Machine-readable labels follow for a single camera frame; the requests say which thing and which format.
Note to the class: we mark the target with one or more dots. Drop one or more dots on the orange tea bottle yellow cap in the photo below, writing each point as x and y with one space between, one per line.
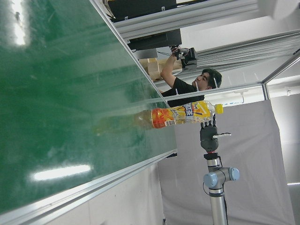
178 116

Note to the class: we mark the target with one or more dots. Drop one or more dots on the person in black shirt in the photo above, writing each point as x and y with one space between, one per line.
182 87

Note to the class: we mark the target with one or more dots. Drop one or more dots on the cardboard boxes stack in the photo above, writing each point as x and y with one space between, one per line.
154 70

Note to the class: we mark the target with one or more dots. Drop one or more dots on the black equipment box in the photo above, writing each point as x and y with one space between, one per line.
152 39

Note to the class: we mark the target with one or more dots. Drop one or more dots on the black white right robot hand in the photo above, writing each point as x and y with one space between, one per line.
208 138

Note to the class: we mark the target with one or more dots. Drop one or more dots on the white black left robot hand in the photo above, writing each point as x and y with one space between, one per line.
279 7

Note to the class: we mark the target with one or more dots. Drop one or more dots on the black teleoperation device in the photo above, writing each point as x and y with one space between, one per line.
187 58

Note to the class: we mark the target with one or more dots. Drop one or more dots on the aluminium cage frame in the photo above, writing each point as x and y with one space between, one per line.
187 18

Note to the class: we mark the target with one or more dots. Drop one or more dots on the grey cloth curtain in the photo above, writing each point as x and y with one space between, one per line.
253 164

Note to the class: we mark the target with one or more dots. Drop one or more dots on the green conveyor belt aluminium frame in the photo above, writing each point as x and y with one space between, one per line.
58 93

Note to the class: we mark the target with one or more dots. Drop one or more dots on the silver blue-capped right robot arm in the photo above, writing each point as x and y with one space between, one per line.
216 204

